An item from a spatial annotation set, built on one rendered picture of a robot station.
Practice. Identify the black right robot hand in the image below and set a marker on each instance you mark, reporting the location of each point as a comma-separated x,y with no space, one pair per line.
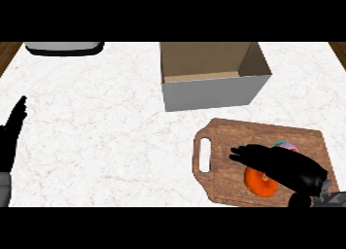
286,165

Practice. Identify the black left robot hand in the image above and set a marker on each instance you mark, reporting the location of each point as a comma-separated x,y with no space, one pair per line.
8,136

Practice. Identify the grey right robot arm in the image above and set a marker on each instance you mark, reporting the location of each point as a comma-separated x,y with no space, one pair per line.
336,196

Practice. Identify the orange squash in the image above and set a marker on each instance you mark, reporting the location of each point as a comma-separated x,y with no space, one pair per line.
259,186

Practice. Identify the brown wooden cutting board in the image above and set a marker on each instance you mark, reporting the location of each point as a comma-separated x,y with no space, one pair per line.
228,155

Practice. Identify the grey cardboard box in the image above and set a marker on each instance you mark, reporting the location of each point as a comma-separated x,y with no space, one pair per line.
213,84

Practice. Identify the pink and teal cupcake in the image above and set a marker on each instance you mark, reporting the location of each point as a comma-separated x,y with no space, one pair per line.
289,146

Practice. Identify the grey and black appliance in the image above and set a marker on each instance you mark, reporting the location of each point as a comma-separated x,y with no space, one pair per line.
66,48

